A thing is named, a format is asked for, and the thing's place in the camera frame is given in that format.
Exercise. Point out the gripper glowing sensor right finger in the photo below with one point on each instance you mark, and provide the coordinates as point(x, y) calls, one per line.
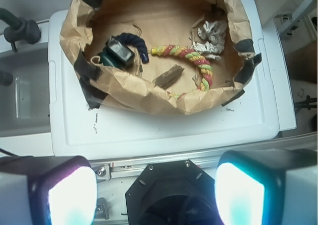
point(267, 187)

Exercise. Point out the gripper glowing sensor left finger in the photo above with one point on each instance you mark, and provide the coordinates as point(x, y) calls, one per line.
point(47, 190)

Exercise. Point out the white plastic lid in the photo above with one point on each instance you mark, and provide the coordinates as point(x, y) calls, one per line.
point(108, 132)

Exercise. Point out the clear plastic bin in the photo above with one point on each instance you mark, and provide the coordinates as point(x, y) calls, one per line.
point(24, 104)

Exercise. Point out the dark green oval object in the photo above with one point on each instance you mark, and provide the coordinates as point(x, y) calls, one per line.
point(106, 60)

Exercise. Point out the brown wood piece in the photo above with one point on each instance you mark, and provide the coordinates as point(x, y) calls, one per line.
point(168, 78)

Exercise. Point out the black rectangular box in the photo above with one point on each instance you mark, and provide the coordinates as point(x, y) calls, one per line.
point(122, 56)

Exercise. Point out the brown paper bag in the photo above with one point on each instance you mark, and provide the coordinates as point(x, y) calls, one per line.
point(204, 83)

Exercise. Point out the white crumpled cloth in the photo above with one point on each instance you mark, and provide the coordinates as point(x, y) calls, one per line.
point(214, 34)

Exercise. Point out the dark grey clamp stand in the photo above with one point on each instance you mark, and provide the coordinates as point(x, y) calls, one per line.
point(19, 29)

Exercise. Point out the metal corner bracket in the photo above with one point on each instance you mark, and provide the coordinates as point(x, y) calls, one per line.
point(101, 211)

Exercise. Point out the aluminium extrusion rail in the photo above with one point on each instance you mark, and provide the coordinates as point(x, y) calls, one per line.
point(130, 167)

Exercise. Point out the black octagonal mount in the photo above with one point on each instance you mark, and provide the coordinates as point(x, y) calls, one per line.
point(172, 193)

